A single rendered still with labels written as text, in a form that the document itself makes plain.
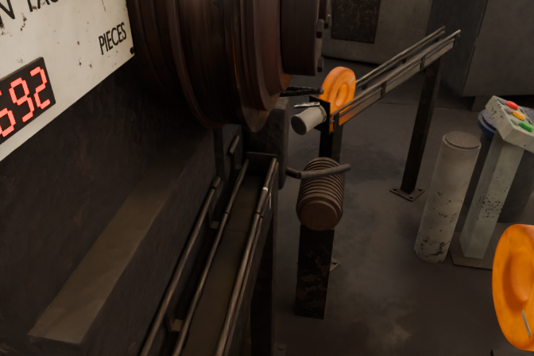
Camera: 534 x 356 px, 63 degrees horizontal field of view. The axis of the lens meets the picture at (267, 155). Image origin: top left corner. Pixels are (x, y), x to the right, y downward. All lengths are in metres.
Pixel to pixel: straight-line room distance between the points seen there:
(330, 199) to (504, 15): 1.93
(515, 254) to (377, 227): 1.28
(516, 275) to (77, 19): 0.62
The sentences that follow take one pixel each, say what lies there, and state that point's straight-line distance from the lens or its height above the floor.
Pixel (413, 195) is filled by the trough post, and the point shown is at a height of 0.01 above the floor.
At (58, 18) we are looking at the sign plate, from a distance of 0.45.
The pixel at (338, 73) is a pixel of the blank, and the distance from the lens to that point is 1.26.
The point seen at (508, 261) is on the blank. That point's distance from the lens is 0.69.
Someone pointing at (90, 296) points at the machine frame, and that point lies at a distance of 0.52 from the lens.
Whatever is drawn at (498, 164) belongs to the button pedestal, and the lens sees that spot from 1.65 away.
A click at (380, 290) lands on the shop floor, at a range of 1.68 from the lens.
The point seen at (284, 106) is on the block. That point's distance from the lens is 1.02.
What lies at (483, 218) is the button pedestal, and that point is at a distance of 1.78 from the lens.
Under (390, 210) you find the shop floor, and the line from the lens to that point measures 2.02.
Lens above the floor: 1.25
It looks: 33 degrees down
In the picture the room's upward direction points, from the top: straight up
